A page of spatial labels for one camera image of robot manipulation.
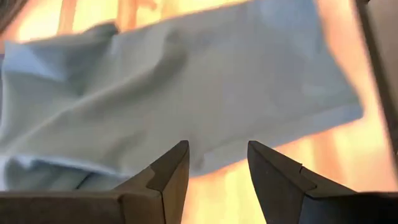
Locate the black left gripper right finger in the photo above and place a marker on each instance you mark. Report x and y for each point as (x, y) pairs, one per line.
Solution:
(311, 205)

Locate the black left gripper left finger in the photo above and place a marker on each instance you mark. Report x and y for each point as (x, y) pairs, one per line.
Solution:
(93, 207)

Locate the black metal table frame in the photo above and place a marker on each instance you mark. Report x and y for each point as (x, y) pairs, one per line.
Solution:
(385, 62)

